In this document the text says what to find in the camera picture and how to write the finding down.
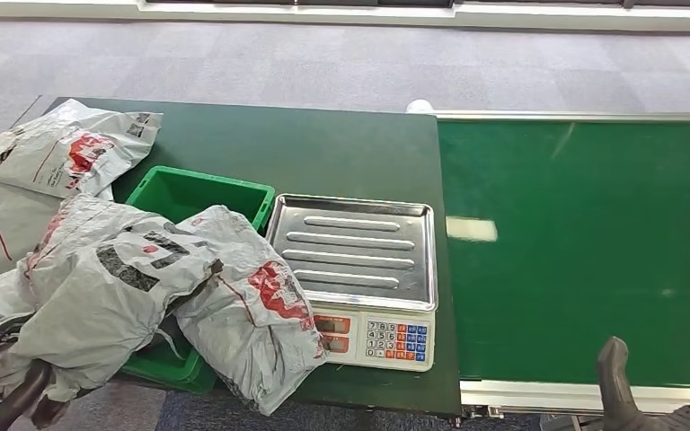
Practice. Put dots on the green conveyor belt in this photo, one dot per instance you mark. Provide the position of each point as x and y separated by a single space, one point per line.
589 178

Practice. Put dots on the green plastic bin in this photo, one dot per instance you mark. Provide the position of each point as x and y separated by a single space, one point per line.
190 190

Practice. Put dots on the electronic scale with steel tray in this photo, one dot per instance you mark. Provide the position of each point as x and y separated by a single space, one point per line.
357 250

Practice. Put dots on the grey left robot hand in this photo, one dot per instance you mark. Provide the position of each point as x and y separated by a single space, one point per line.
23 398

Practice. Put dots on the white window sill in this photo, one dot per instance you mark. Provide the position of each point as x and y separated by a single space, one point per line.
321 15

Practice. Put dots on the large flat grey parcel bag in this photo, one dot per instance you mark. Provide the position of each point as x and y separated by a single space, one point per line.
6 226

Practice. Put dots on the grey parcel bag, red stripes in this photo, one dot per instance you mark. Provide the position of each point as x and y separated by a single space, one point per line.
261 333

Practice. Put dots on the grey parcel bag, QR codes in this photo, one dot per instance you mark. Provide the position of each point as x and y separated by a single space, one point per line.
83 143

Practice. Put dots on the white round conveyor end cap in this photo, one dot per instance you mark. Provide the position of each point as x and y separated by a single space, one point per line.
419 106

